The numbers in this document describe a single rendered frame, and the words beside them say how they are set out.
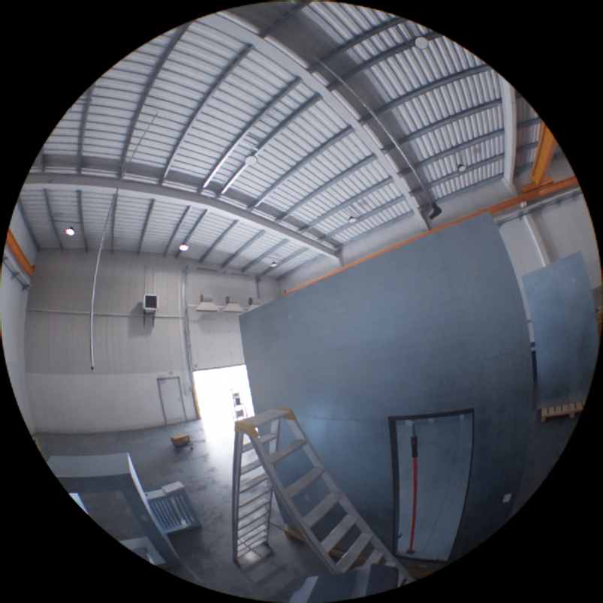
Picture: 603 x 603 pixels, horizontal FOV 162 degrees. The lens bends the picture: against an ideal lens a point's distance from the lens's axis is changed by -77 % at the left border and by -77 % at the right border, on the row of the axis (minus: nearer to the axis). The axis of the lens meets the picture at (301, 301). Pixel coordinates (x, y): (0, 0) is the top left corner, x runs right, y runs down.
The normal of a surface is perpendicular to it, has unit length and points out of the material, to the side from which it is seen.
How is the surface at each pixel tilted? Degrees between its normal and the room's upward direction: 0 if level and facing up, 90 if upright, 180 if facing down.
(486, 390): 90
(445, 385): 90
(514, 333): 90
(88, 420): 90
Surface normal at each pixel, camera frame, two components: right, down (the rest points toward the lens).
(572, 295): -0.88, 0.04
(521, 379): -0.68, -0.05
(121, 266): 0.72, -0.27
